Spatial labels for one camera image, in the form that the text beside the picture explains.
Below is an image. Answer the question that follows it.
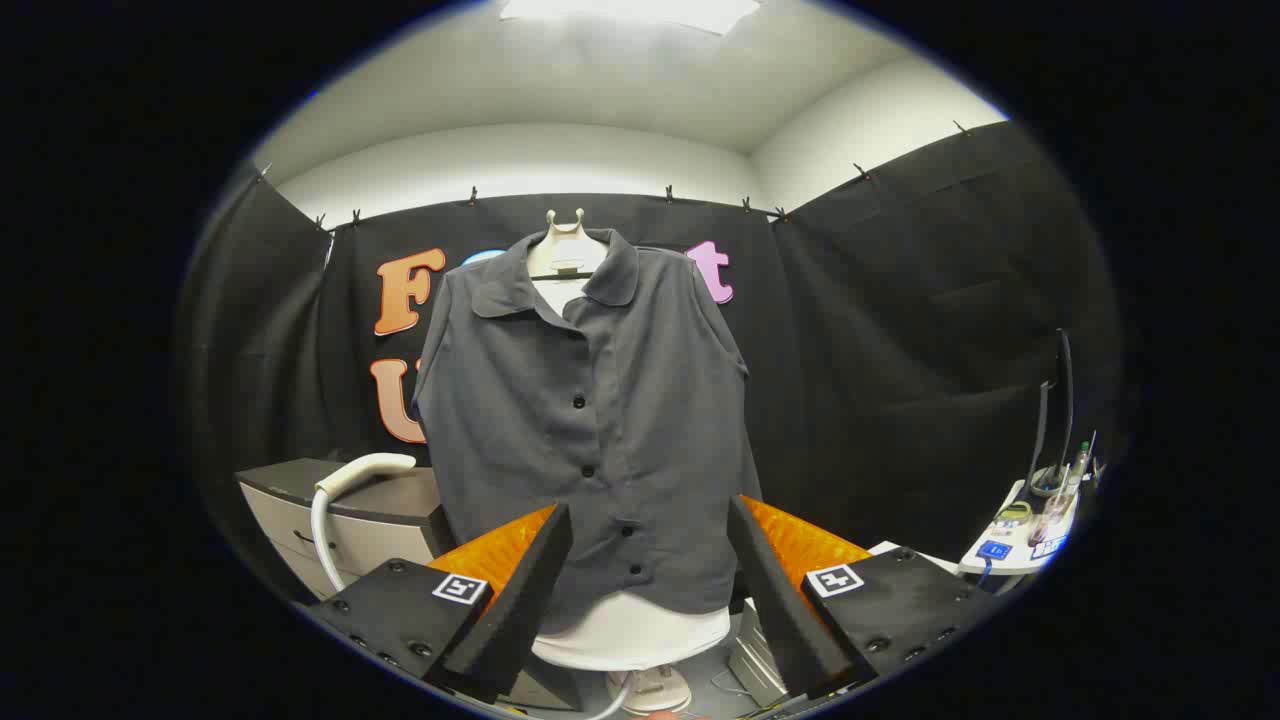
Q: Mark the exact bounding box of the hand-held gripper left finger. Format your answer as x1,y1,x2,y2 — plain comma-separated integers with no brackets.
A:
300,503,574,706

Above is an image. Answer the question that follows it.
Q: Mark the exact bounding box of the grey-topped drawer cabinet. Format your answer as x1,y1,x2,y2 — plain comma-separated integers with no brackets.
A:
236,458,456,601

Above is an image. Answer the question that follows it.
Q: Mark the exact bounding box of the beige steamer base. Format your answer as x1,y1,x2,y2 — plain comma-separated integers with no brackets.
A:
607,663,693,716

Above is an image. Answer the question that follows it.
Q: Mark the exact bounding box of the grey ribbed case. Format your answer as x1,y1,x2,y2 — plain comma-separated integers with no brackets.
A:
728,600,791,706

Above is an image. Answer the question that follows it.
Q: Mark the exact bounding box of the white garment steamer head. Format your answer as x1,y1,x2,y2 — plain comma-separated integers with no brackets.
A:
316,453,417,501

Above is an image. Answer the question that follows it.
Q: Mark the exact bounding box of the white side table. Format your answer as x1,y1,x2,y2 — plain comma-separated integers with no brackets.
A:
868,478,1086,579

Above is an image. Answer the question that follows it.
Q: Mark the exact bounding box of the white torso form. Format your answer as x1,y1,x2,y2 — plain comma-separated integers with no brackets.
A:
530,275,732,672

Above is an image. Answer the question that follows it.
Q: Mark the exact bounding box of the black curved stand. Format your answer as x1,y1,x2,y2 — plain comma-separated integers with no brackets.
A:
1028,328,1073,498

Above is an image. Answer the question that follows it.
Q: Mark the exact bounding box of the row of black cloth clips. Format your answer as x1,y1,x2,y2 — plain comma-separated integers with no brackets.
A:
255,120,976,233

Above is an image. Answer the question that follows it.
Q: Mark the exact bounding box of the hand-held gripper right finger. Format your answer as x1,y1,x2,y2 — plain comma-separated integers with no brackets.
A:
727,494,1001,701

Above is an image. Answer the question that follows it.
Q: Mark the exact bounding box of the grey button-up shirt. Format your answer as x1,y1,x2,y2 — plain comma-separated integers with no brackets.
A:
412,228,763,635

